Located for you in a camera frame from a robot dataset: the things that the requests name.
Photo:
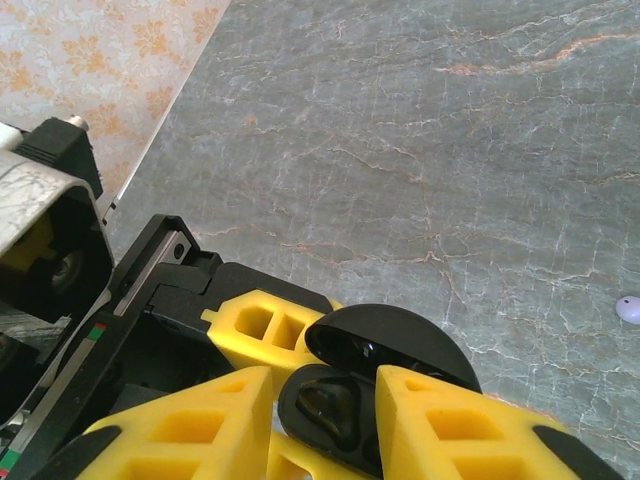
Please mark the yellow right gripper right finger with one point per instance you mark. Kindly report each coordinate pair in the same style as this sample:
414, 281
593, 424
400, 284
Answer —
410, 450

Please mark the white earbud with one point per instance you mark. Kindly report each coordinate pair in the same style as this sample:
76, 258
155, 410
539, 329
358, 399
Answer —
629, 309

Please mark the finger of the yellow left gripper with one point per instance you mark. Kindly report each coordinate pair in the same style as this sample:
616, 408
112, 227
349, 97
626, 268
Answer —
227, 335
290, 462

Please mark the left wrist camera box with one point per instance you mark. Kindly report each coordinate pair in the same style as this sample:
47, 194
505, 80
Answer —
30, 190

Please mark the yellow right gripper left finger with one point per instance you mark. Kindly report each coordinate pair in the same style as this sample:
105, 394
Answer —
200, 450

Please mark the black earbud charging case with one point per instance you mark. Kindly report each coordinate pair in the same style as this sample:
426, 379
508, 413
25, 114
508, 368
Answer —
400, 330

